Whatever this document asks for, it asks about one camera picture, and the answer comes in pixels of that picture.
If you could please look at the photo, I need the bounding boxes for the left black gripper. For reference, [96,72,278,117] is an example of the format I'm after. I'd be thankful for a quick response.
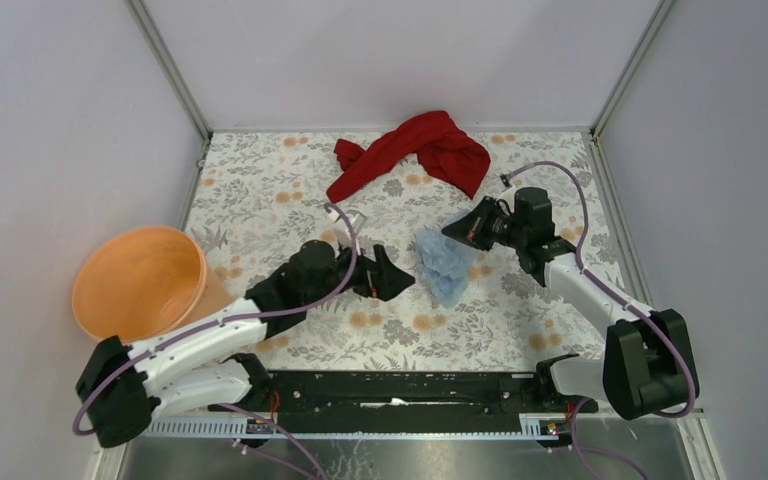
[305,236,415,307]

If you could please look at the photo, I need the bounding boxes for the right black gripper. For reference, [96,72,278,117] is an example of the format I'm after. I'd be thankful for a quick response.
[441,196,527,253]

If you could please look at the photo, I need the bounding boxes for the light blue plastic trash bag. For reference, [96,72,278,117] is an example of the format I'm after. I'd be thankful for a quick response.
[415,228,479,308]

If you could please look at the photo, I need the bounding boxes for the orange plastic trash bin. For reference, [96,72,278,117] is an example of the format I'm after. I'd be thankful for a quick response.
[71,226,234,344]

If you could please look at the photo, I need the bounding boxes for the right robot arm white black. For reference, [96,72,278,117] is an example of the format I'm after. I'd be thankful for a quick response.
[441,187,699,420]

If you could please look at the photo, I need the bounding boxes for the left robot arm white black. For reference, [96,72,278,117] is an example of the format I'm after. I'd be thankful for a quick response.
[73,240,415,448]

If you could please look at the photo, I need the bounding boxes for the red cloth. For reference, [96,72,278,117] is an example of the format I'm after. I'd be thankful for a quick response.
[326,110,491,203]

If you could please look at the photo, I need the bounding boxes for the floral patterned table mat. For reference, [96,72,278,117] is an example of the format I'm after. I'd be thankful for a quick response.
[186,132,625,371]

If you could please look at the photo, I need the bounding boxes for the metal front tray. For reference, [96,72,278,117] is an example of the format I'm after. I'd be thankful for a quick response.
[88,413,726,479]

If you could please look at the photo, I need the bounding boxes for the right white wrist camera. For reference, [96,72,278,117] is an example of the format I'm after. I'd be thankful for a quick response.
[497,174,518,211]

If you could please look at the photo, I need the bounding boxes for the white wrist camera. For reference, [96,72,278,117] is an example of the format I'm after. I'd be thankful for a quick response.
[328,209,368,247]
[497,174,518,211]

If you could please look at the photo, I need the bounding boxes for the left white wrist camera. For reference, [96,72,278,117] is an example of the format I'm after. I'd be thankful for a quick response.
[328,209,368,247]

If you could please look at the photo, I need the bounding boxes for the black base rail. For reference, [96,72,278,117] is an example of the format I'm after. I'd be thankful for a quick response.
[237,370,580,434]

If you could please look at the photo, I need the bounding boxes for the right aluminium frame post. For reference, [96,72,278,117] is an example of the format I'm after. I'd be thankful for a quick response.
[591,0,678,138]

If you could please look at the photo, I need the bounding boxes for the aluminium frame post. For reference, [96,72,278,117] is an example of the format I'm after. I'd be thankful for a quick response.
[124,0,212,143]
[591,0,678,138]

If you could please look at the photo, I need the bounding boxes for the left aluminium frame post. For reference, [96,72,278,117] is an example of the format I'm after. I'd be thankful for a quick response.
[124,0,212,143]

